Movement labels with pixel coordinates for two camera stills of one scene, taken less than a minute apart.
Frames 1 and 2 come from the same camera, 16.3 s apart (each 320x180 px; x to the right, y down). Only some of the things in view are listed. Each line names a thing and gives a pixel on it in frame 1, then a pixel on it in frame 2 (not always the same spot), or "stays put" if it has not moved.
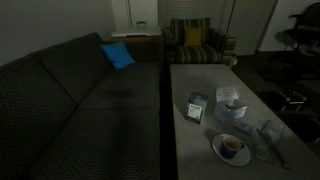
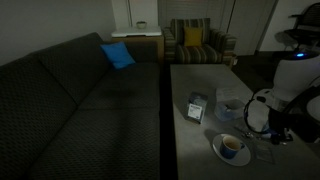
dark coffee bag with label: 196,107 stays put
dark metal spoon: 283,162 → 249,134
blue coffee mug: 230,146 stays put
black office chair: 306,35 stays put
